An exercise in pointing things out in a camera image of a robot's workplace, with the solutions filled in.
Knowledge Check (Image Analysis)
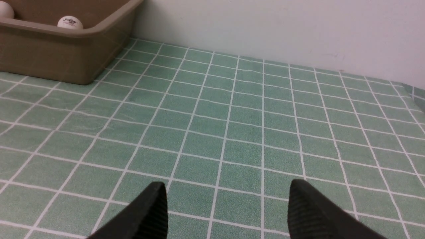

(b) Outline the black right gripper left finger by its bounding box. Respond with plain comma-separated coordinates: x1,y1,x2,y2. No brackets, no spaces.
88,182,168,239

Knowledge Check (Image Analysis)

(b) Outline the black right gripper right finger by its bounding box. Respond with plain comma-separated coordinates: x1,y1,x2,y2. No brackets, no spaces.
287,179,384,239

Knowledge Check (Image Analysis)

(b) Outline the white ping-pong ball DHS logo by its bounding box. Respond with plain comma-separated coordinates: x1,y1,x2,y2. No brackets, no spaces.
57,16,84,29

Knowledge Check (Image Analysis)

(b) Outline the white ping-pong ball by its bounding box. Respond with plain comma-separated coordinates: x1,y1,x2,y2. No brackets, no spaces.
0,1,15,19

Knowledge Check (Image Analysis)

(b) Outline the green checkered tablecloth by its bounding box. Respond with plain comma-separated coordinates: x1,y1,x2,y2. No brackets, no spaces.
0,39,425,239

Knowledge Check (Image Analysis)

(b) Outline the brown plastic bin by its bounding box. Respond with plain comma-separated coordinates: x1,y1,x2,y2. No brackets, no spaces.
0,0,142,85

